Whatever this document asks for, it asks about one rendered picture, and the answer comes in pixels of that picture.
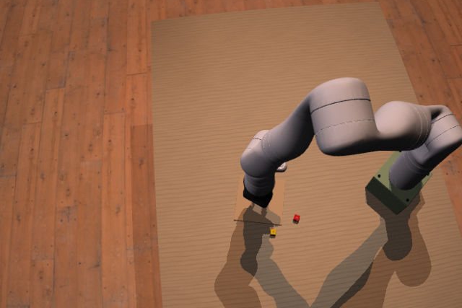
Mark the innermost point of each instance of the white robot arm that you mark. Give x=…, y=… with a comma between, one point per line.
x=339, y=113

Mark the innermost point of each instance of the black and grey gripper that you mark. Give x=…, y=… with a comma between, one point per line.
x=260, y=196

